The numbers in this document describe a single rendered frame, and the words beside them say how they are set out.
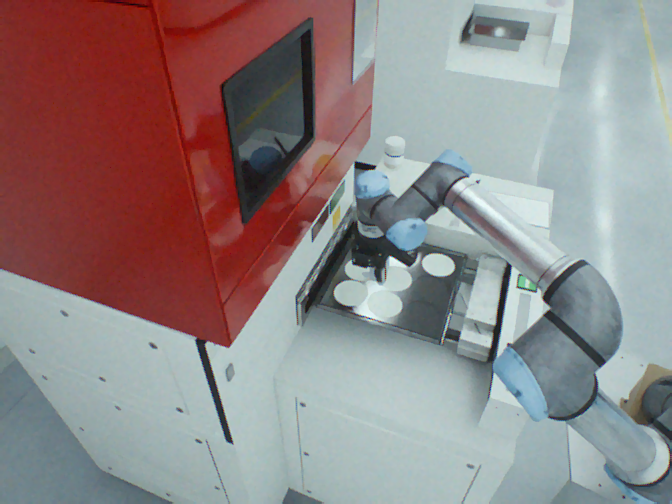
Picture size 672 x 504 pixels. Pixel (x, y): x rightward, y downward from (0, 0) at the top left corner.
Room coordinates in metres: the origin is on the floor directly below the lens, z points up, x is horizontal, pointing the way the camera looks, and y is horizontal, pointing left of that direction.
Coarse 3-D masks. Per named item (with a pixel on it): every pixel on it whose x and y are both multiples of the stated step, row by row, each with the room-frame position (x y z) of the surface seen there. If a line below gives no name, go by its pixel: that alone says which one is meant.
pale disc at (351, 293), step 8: (352, 280) 1.01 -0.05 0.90; (336, 288) 0.97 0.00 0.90; (344, 288) 0.97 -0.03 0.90; (352, 288) 0.97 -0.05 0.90; (360, 288) 0.97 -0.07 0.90; (336, 296) 0.94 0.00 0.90; (344, 296) 0.94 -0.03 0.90; (352, 296) 0.94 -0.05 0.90; (360, 296) 0.94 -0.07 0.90; (344, 304) 0.91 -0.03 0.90; (352, 304) 0.91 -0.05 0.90
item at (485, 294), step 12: (480, 276) 1.05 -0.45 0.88; (492, 276) 1.05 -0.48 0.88; (480, 288) 1.00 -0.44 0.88; (492, 288) 1.00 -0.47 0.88; (480, 300) 0.95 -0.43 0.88; (492, 300) 0.95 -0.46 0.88; (492, 312) 0.91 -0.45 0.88; (468, 324) 0.86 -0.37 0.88; (468, 348) 0.78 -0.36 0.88; (480, 360) 0.76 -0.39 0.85
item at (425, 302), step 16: (448, 256) 1.12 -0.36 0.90; (416, 272) 1.04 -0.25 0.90; (368, 288) 0.97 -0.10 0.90; (384, 288) 0.98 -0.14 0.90; (416, 288) 0.98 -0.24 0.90; (432, 288) 0.98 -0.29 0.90; (448, 288) 0.98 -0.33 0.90; (336, 304) 0.91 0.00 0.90; (416, 304) 0.92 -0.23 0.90; (432, 304) 0.92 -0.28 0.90; (448, 304) 0.92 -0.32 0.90; (384, 320) 0.85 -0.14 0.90; (400, 320) 0.86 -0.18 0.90; (416, 320) 0.86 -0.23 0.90; (432, 320) 0.86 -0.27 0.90; (432, 336) 0.80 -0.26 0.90
